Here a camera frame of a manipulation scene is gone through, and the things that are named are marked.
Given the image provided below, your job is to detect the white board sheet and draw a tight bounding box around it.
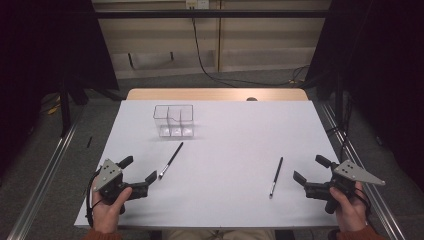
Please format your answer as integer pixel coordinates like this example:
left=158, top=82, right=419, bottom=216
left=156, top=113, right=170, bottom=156
left=73, top=99, right=368, bottom=230

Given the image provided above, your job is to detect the black horizontal metal bar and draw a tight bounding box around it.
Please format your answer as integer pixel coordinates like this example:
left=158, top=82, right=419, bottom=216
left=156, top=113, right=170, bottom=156
left=94, top=9, right=332, bottom=19

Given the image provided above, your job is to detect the wooden table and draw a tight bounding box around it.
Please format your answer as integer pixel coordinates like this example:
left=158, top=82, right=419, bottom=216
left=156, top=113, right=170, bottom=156
left=125, top=87, right=309, bottom=102

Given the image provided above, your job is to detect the person's right hand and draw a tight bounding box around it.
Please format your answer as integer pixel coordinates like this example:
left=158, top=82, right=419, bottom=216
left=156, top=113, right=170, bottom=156
left=329, top=181, right=368, bottom=233

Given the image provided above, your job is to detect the black wall cable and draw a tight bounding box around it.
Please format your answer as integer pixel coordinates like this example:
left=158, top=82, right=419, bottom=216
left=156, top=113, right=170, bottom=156
left=191, top=16, right=311, bottom=88

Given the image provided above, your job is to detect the person's left hand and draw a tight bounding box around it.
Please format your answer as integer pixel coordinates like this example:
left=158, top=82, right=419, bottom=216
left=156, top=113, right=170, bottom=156
left=91, top=178, right=133, bottom=234

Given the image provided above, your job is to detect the clear plastic organizer box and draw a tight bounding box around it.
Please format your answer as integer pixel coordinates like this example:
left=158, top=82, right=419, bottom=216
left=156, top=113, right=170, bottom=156
left=152, top=104, right=195, bottom=138

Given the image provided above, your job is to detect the right hand-held gripper black cable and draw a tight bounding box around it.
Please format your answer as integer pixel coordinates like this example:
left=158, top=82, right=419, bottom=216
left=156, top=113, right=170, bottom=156
left=354, top=187, right=372, bottom=216

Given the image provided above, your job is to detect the white wall socket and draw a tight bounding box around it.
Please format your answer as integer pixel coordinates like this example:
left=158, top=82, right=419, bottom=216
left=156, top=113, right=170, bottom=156
left=185, top=0, right=210, bottom=10

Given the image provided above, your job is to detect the left hand-held gripper black cable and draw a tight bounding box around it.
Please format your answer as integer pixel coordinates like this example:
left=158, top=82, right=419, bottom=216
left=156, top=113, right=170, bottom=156
left=85, top=169, right=102, bottom=228

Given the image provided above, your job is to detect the black metal stand post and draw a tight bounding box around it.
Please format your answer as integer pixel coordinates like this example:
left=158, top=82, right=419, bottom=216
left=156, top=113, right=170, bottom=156
left=58, top=78, right=73, bottom=138

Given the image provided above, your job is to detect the black curtain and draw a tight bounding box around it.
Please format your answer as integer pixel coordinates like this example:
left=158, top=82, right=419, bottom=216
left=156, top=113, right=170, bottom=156
left=0, top=0, right=120, bottom=178
left=304, top=0, right=424, bottom=193

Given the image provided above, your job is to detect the hand-held gripper black cable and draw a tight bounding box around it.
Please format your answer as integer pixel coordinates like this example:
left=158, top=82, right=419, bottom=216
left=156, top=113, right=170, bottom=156
left=85, top=169, right=102, bottom=228
left=354, top=187, right=372, bottom=216

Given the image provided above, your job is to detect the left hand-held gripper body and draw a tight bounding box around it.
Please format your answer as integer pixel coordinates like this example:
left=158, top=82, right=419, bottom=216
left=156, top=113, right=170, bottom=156
left=92, top=158, right=150, bottom=202

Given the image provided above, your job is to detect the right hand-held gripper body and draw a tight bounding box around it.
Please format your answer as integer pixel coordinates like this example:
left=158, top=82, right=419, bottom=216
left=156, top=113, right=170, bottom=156
left=303, top=159, right=387, bottom=215

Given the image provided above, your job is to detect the aluminium floor rail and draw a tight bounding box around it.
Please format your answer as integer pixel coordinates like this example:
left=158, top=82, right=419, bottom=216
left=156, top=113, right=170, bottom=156
left=6, top=106, right=87, bottom=240
left=314, top=101, right=407, bottom=240

